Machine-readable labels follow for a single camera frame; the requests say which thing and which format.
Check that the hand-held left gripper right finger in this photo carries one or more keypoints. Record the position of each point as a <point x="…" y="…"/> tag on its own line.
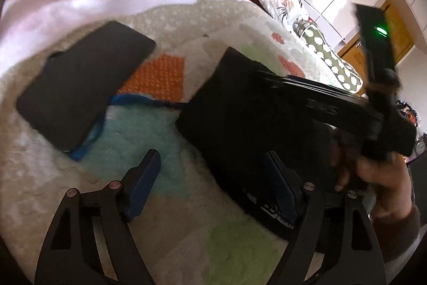
<point x="283" y="193"/>

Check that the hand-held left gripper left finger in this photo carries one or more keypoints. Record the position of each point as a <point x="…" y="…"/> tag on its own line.
<point x="143" y="184"/>

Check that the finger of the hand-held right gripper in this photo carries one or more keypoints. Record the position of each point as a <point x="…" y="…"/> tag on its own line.
<point x="310" y="89"/>

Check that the black pants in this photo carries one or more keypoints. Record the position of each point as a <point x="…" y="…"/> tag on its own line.
<point x="233" y="124"/>

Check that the person's right forearm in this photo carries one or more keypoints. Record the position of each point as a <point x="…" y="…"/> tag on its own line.
<point x="397" y="235"/>

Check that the person's right hand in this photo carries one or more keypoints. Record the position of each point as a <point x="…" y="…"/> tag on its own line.
<point x="383" y="181"/>

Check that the wooden door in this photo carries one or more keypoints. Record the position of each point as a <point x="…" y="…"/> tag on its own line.
<point x="404" y="38"/>

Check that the green shell print pillow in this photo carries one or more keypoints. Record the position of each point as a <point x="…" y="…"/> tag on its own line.
<point x="330" y="61"/>

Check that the heart print quilted bedspread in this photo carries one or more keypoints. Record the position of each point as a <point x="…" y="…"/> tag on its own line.
<point x="186" y="238"/>

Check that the colourful bags pile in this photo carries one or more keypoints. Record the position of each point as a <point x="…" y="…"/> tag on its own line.
<point x="407" y="111"/>

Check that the dark grey folded garment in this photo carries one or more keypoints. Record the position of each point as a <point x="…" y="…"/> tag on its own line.
<point x="86" y="84"/>

